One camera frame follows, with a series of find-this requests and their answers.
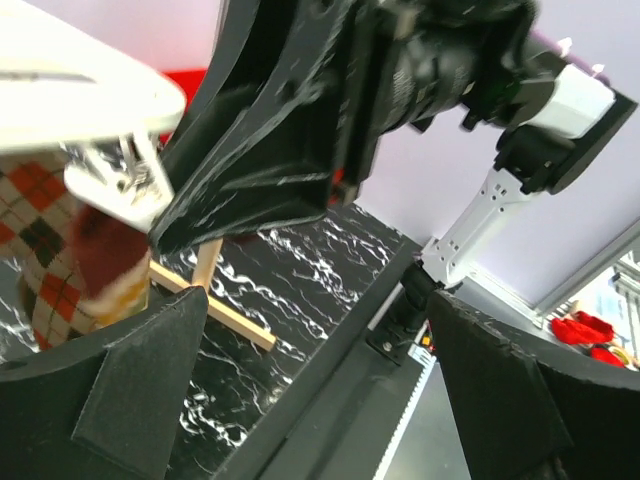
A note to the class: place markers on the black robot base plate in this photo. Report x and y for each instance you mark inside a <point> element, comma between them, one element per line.
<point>340,416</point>

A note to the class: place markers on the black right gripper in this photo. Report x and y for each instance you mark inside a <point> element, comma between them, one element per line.
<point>300,80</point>

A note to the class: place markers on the red items in background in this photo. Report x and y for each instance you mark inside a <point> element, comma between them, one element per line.
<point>595,337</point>

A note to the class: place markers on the red plastic bin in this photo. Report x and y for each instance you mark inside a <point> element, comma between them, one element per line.
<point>189,82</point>

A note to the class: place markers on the brown orange striped sock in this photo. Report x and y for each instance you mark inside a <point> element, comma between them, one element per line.
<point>113,260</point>

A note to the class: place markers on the beige argyle sock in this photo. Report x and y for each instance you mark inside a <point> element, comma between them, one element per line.
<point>36,215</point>

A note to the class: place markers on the wooden clothes rack frame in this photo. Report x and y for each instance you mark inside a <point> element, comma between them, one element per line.
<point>203,273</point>

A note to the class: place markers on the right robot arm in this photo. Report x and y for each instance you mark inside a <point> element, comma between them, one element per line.
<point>555,115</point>

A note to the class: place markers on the white plastic clip hanger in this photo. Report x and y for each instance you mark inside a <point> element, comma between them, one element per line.
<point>60,86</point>

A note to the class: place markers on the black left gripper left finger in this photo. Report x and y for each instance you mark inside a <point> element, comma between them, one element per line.
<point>106,405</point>

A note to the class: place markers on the black marble pattern mat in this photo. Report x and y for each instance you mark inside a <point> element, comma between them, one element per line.
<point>297,283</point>

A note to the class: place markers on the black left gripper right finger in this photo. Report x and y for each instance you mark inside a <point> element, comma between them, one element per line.
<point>526,408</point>

